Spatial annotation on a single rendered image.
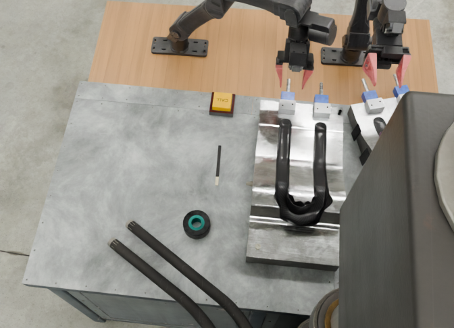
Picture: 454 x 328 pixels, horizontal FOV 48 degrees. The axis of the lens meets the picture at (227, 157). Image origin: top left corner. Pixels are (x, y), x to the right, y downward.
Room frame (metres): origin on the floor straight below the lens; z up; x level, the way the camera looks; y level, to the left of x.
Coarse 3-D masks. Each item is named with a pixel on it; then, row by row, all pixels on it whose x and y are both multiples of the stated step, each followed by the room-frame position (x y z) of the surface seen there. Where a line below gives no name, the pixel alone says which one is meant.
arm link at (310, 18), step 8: (288, 16) 0.93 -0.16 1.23; (296, 16) 0.92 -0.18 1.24; (304, 16) 0.95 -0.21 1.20; (312, 16) 0.94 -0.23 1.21; (320, 16) 0.94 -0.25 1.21; (288, 24) 0.93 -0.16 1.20; (296, 24) 0.92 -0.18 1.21; (304, 24) 0.92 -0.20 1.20; (312, 24) 0.92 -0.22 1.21; (320, 24) 0.91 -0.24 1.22; (328, 24) 0.90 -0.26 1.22; (312, 32) 0.91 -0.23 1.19; (320, 32) 0.90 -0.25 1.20; (328, 32) 0.89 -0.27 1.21; (336, 32) 0.92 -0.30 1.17; (312, 40) 0.90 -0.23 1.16; (320, 40) 0.89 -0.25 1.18; (328, 40) 0.88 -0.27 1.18
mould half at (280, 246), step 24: (264, 120) 0.81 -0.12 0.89; (312, 120) 0.81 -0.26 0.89; (336, 120) 0.81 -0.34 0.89; (264, 144) 0.73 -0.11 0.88; (312, 144) 0.73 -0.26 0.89; (336, 144) 0.73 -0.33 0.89; (264, 168) 0.64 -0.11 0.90; (312, 168) 0.65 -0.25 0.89; (336, 168) 0.65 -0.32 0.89; (264, 192) 0.55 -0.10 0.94; (312, 192) 0.55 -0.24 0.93; (336, 192) 0.55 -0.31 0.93; (264, 216) 0.51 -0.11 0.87; (336, 216) 0.49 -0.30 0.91; (264, 240) 0.44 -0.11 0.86; (288, 240) 0.44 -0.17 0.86; (312, 240) 0.44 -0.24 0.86; (336, 240) 0.44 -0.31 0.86; (288, 264) 0.38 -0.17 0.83; (312, 264) 0.37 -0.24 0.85; (336, 264) 0.37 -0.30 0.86
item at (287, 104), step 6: (288, 84) 0.94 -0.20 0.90; (288, 90) 0.92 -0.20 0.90; (282, 96) 0.89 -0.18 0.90; (288, 96) 0.89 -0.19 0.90; (294, 96) 0.89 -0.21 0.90; (282, 102) 0.86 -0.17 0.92; (288, 102) 0.86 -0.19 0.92; (294, 102) 0.86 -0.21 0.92; (282, 108) 0.84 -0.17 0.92; (288, 108) 0.84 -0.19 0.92; (294, 108) 0.84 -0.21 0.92; (288, 114) 0.83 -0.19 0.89; (294, 114) 0.83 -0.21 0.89
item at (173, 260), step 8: (128, 224) 0.50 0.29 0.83; (136, 224) 0.50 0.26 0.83; (136, 232) 0.47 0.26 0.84; (144, 232) 0.47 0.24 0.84; (144, 240) 0.44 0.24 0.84; (152, 240) 0.44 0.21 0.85; (152, 248) 0.42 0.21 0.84; (160, 248) 0.41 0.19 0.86; (168, 248) 0.42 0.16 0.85; (168, 256) 0.39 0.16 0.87; (176, 256) 0.39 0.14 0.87; (176, 264) 0.37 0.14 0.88; (184, 264) 0.36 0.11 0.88; (184, 272) 0.34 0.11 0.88; (192, 272) 0.34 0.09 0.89; (192, 280) 0.32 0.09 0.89; (200, 280) 0.32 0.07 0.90; (200, 288) 0.30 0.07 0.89; (208, 288) 0.29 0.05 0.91; (216, 288) 0.29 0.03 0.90; (216, 296) 0.27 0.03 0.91
